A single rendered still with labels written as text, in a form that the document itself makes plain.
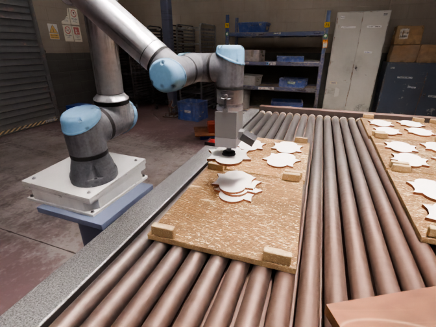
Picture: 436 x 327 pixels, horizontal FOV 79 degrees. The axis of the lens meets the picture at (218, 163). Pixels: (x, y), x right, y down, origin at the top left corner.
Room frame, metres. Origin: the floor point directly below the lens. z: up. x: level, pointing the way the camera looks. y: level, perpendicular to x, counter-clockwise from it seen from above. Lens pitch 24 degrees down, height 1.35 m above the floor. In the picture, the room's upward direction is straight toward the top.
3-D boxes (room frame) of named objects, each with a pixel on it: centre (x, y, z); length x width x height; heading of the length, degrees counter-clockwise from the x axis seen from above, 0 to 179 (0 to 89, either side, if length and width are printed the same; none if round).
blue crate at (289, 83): (5.41, -1.49, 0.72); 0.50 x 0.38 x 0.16; 62
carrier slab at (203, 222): (0.65, -0.06, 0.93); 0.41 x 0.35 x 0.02; 162
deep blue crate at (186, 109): (5.35, 0.51, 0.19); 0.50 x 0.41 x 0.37; 62
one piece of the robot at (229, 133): (0.74, -0.05, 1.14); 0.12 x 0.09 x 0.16; 72
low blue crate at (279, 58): (5.40, -1.37, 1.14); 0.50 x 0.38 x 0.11; 78
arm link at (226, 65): (0.75, -0.03, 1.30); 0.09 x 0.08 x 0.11; 69
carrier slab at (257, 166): (1.05, -0.20, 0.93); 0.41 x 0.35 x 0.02; 160
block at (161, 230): (0.51, 0.13, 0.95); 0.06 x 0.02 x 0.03; 72
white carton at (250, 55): (5.71, -0.73, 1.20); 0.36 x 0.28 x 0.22; 57
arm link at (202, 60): (0.77, 0.07, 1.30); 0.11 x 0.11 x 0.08; 69
